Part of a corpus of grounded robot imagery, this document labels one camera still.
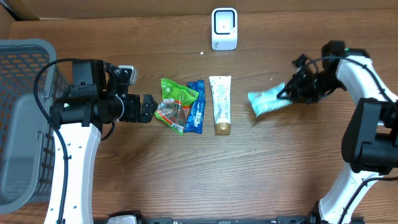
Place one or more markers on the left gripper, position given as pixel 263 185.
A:
pixel 134 114

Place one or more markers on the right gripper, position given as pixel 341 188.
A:
pixel 297 92

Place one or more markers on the green snack bag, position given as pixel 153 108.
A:
pixel 175 106

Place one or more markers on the light teal tissue pack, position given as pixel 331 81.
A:
pixel 267 101

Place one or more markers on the blue snack wrapper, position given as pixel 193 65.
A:
pixel 195 119

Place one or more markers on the white tube gold cap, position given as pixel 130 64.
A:
pixel 221 95

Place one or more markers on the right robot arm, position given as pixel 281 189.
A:
pixel 369 144

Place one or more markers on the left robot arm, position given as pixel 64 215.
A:
pixel 98 96

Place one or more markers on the white barcode scanner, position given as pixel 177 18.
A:
pixel 224 29

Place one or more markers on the brown cardboard box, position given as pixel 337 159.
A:
pixel 82 9

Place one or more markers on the grey plastic mesh basket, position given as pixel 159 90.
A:
pixel 27 145

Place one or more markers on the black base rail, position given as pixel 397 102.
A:
pixel 248 220

